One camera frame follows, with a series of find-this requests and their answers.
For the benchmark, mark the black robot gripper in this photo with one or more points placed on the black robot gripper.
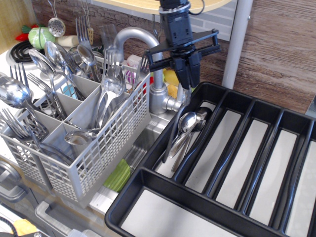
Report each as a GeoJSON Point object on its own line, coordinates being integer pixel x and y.
{"type": "Point", "coordinates": [182, 49]}

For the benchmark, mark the small metal spoon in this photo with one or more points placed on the small metal spoon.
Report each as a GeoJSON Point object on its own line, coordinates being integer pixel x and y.
{"type": "Point", "coordinates": [178, 105]}

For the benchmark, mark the large spoon centre basket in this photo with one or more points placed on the large spoon centre basket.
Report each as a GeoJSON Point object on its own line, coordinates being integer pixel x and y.
{"type": "Point", "coordinates": [112, 86]}

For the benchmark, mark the metal spoon back compartment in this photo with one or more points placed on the metal spoon back compartment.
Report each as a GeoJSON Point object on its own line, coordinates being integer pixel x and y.
{"type": "Point", "coordinates": [88, 57]}

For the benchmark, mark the black cutlery tray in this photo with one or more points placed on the black cutlery tray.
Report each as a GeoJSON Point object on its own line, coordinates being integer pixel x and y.
{"type": "Point", "coordinates": [251, 172]}

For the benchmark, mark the metal spoon lying in basket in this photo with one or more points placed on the metal spoon lying in basket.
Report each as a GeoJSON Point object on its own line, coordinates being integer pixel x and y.
{"type": "Point", "coordinates": [81, 136]}

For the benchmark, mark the grey plastic cutlery basket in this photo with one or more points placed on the grey plastic cutlery basket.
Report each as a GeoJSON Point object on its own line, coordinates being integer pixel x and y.
{"type": "Point", "coordinates": [75, 158]}

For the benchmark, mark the tall metal spoon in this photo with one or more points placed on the tall metal spoon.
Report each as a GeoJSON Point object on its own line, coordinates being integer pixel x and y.
{"type": "Point", "coordinates": [44, 65]}

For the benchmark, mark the large metal spoon left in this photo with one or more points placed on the large metal spoon left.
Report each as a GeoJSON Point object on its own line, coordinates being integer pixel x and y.
{"type": "Point", "coordinates": [17, 95]}

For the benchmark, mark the yellow toy fruit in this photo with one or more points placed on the yellow toy fruit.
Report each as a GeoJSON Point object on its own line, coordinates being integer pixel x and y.
{"type": "Point", "coordinates": [171, 77]}

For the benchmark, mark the metal forks bundle centre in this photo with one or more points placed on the metal forks bundle centre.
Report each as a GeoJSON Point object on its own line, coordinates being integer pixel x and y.
{"type": "Point", "coordinates": [142, 71]}

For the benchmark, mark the metal sink basin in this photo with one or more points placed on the metal sink basin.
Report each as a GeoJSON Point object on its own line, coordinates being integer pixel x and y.
{"type": "Point", "coordinates": [146, 139]}

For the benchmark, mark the wooden round shelf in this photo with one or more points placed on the wooden round shelf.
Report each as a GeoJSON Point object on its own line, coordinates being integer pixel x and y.
{"type": "Point", "coordinates": [151, 6]}

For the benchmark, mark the grey metal pole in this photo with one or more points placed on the grey metal pole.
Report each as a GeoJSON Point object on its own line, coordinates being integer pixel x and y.
{"type": "Point", "coordinates": [242, 17]}

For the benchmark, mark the metal fork upright back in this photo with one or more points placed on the metal fork upright back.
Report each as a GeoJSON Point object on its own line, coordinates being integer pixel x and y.
{"type": "Point", "coordinates": [82, 32]}

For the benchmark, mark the slotted metal ladle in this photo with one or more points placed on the slotted metal ladle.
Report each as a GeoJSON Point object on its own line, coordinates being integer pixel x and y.
{"type": "Point", "coordinates": [55, 25]}

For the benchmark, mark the green toy cabbage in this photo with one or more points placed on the green toy cabbage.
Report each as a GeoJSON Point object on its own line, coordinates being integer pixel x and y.
{"type": "Point", "coordinates": [39, 36]}

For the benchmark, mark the metal fork left back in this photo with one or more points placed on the metal fork left back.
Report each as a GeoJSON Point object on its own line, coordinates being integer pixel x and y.
{"type": "Point", "coordinates": [18, 73]}

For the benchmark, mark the red toy pepper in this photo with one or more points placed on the red toy pepper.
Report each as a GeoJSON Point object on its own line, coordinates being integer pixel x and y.
{"type": "Point", "coordinates": [25, 31]}

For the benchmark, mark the black stove burner coil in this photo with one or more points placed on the black stove burner coil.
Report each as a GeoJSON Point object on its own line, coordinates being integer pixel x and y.
{"type": "Point", "coordinates": [19, 53]}

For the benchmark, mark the metal fork front left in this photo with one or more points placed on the metal fork front left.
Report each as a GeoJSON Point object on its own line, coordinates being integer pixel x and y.
{"type": "Point", "coordinates": [30, 133]}

